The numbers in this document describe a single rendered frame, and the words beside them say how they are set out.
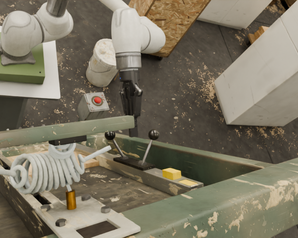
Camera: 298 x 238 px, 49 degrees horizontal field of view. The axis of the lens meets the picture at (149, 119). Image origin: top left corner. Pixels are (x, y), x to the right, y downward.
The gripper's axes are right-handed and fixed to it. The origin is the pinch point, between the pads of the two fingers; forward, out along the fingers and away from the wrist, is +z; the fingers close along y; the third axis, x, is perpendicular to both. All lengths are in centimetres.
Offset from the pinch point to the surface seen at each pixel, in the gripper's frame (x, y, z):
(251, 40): -312, 196, -63
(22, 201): 45, -23, 10
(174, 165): -16.9, -1.0, 17.2
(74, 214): 42, -51, 5
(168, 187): 7.2, -29.1, 13.9
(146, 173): 7.2, -18.1, 12.0
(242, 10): -295, 196, -102
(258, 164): -19.5, -38.8, 10.7
